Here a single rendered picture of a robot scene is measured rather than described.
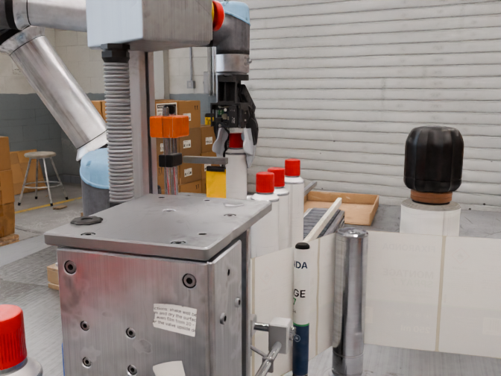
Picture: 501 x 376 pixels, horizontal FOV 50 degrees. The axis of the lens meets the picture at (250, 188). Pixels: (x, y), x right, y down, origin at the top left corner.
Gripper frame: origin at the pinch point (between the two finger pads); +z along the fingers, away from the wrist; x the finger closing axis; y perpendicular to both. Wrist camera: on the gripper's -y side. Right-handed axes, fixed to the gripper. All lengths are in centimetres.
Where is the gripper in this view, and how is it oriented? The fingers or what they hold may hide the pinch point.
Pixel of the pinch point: (235, 162)
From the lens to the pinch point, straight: 126.2
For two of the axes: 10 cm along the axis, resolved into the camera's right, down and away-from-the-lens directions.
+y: -3.0, 1.7, -9.4
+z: 0.0, 9.8, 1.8
